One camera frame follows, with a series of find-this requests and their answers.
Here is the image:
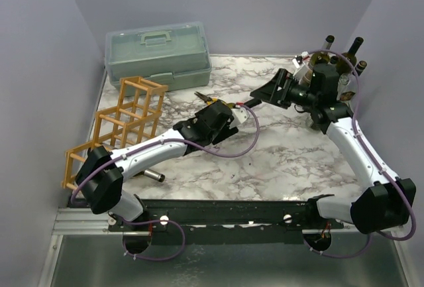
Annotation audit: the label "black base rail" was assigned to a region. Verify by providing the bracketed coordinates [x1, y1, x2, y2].
[105, 200, 343, 251]

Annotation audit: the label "green bottle back right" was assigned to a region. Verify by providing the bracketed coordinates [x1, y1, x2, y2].
[336, 36, 364, 76]

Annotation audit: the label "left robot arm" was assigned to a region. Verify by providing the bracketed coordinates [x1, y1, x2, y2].
[76, 101, 248, 231]

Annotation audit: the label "yellow handled pliers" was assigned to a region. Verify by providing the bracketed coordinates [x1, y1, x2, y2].
[194, 91, 235, 108]

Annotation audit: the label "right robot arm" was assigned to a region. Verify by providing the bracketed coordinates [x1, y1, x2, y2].
[250, 64, 416, 234]

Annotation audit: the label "clear glass bottle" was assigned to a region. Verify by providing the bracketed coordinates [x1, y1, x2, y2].
[305, 74, 352, 131]

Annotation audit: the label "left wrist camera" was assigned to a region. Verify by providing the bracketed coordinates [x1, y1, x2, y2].
[231, 99, 262, 127]

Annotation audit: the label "brown label wine bottle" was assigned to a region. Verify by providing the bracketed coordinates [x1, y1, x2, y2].
[302, 35, 335, 86]

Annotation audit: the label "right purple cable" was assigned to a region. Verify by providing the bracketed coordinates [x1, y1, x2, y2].
[303, 48, 417, 258]

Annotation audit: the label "green plastic toolbox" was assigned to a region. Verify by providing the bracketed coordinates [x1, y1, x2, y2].
[105, 22, 211, 91]

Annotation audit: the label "wooden wine rack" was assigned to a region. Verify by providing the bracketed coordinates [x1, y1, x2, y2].
[62, 76, 168, 190]

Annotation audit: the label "bottle in rack bottom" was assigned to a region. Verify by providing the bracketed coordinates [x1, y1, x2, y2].
[134, 169, 166, 183]

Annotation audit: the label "purple cable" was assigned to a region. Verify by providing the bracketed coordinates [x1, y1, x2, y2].
[303, 48, 417, 258]
[70, 107, 261, 262]

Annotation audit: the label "small dark cap bottle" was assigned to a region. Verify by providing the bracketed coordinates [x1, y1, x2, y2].
[355, 60, 367, 76]

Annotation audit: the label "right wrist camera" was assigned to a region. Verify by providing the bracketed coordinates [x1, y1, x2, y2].
[291, 52, 312, 87]

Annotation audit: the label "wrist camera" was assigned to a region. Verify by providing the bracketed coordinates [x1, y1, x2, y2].
[291, 52, 312, 87]
[231, 99, 262, 127]

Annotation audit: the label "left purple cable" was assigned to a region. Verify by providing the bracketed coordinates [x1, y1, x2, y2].
[70, 107, 261, 262]

